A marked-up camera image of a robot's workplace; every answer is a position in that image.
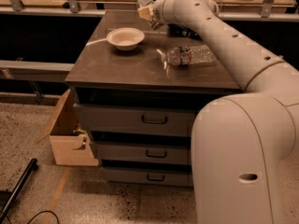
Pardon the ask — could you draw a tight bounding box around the bottom grey drawer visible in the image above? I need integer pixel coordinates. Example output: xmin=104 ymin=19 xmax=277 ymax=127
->
xmin=101 ymin=168 xmax=193 ymax=187

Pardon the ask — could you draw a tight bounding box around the black floor cable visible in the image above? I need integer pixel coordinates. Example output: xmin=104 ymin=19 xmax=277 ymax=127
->
xmin=26 ymin=210 xmax=60 ymax=224

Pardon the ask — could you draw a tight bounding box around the grey drawer cabinet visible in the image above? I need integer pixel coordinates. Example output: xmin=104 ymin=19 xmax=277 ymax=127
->
xmin=66 ymin=11 xmax=240 ymax=175

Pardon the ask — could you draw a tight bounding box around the top grey drawer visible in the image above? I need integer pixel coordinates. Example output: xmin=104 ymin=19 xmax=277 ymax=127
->
xmin=73 ymin=104 xmax=195 ymax=137

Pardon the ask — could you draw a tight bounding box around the green item in box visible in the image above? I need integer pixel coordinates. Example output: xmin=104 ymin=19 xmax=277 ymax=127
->
xmin=72 ymin=124 xmax=87 ymax=136

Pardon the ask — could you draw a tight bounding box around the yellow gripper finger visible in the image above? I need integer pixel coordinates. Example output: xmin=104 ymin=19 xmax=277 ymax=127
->
xmin=137 ymin=5 xmax=154 ymax=21

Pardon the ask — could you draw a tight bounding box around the open cardboard box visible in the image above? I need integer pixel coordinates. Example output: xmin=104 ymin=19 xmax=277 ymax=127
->
xmin=38 ymin=90 xmax=99 ymax=166

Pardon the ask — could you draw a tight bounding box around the white paper bowl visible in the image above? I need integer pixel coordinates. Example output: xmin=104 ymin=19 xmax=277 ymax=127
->
xmin=107 ymin=28 xmax=145 ymax=51

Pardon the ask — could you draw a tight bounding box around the middle grey drawer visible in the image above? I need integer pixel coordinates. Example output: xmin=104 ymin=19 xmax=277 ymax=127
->
xmin=90 ymin=141 xmax=191 ymax=165

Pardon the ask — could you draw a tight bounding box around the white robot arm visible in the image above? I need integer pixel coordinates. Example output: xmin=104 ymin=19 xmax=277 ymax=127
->
xmin=137 ymin=0 xmax=299 ymax=224

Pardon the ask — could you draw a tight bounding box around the clear plastic water bottle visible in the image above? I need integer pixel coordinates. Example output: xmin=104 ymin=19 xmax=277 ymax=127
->
xmin=161 ymin=45 xmax=217 ymax=67

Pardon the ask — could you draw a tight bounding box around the grey drawer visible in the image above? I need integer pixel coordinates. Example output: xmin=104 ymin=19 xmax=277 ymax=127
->
xmin=73 ymin=104 xmax=195 ymax=137
xmin=90 ymin=141 xmax=191 ymax=165
xmin=101 ymin=168 xmax=193 ymax=187

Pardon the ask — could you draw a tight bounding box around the black pole on floor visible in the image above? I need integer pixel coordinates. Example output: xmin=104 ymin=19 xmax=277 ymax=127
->
xmin=0 ymin=159 xmax=38 ymax=224

